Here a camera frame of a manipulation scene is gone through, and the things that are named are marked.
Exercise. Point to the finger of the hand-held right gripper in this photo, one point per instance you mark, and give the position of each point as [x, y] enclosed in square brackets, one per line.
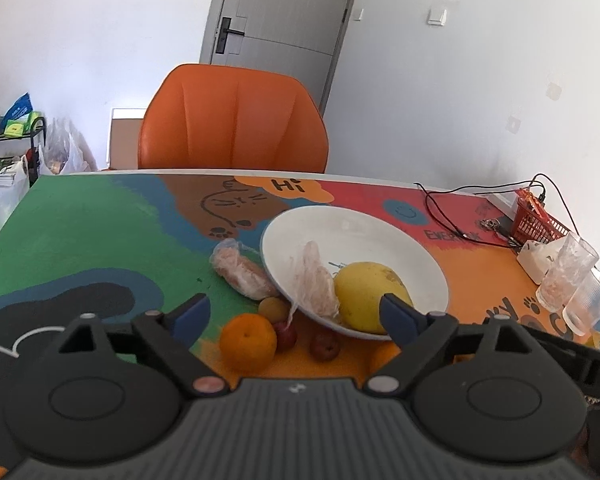
[555, 347]

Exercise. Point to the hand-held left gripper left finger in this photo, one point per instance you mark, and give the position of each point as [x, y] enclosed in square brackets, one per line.
[195, 314]

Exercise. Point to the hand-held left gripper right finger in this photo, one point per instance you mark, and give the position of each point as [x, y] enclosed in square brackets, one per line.
[395, 316]

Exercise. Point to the orange tangerine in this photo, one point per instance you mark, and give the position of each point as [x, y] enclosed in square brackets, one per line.
[247, 342]

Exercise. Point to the white plate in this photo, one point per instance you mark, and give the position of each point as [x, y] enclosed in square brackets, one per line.
[360, 240]

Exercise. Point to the yellow pear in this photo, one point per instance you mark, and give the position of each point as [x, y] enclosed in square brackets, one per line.
[365, 295]

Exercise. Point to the clear glass cup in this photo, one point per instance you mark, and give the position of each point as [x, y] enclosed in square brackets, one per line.
[590, 302]
[562, 270]

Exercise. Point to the small yellow fruit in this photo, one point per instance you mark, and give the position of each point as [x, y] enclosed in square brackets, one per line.
[272, 309]

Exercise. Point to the white box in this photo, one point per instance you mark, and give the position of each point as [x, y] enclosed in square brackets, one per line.
[532, 256]

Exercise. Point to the small black device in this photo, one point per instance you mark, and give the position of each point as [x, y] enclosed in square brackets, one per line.
[506, 231]

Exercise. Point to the red plastic basket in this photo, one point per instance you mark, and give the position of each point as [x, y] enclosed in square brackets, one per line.
[535, 222]

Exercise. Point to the key bunch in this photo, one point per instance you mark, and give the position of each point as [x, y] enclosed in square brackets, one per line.
[490, 223]

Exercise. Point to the orange snack packet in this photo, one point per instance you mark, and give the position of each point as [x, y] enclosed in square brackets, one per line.
[529, 196]

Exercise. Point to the orange chair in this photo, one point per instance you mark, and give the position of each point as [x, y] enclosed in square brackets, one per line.
[232, 120]

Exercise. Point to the clear plastic bags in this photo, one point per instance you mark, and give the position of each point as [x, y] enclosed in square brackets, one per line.
[62, 150]

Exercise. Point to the white shopping bag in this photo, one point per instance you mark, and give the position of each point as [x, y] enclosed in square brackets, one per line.
[2, 205]

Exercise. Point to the black shelf rack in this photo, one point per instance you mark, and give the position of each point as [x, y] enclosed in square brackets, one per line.
[40, 127]

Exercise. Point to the green packet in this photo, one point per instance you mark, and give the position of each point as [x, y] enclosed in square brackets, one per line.
[22, 126]

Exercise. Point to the blue bag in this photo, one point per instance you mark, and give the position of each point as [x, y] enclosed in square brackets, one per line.
[17, 110]

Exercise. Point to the grey door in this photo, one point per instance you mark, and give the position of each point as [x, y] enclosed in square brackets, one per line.
[280, 20]

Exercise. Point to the large white wall switch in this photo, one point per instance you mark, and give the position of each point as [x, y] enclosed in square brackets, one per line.
[436, 16]

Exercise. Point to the small white wall switch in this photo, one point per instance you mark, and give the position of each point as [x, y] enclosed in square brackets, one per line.
[358, 14]

